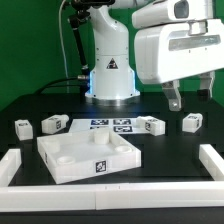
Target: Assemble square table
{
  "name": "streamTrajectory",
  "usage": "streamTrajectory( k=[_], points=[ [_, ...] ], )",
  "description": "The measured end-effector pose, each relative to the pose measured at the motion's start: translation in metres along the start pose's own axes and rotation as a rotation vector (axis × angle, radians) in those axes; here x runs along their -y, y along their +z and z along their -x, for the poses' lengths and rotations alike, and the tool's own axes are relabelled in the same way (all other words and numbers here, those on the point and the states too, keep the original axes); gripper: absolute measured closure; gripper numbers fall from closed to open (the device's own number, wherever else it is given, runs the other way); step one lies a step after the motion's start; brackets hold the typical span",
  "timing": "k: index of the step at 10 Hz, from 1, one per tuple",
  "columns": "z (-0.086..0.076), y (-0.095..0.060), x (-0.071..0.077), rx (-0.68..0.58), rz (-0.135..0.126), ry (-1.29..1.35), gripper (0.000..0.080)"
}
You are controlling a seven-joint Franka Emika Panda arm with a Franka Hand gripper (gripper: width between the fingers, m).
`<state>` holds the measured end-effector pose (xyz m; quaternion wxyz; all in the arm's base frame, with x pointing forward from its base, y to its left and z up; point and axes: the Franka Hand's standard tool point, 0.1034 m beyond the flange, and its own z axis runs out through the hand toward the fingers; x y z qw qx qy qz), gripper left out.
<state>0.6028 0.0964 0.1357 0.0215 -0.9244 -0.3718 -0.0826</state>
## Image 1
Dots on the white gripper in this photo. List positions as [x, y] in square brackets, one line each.
[166, 53]

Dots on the white square table top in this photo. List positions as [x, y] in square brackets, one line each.
[85, 154]

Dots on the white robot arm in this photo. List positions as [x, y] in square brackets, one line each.
[112, 81]

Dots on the white sheet with tags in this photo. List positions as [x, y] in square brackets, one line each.
[118, 125]

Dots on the white U-shaped fence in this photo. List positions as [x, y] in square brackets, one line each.
[111, 196]

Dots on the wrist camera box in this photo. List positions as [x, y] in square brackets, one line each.
[172, 11]

